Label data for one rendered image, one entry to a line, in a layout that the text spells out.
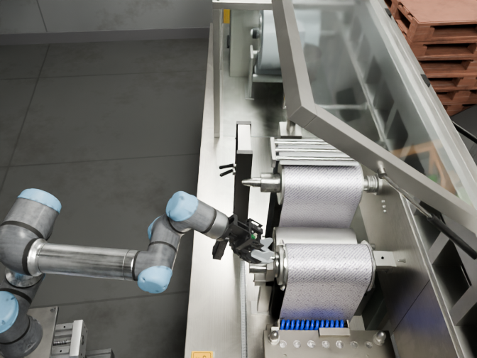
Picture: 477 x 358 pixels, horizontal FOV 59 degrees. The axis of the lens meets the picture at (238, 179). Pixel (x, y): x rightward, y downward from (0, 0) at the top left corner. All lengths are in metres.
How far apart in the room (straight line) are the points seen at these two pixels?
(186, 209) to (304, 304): 0.52
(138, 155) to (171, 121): 0.48
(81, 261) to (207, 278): 0.64
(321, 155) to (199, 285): 0.67
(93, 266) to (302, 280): 0.56
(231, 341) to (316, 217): 0.52
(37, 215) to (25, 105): 3.01
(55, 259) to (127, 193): 2.05
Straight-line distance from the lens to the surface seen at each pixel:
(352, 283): 1.28
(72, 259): 1.14
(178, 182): 3.19
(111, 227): 3.00
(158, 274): 1.05
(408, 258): 1.24
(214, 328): 1.56
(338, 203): 1.36
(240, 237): 1.16
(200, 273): 1.66
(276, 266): 1.24
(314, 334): 1.44
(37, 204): 1.28
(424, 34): 3.62
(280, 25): 0.82
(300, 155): 1.31
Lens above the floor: 2.32
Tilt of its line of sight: 47 degrees down
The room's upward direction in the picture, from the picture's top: 3 degrees clockwise
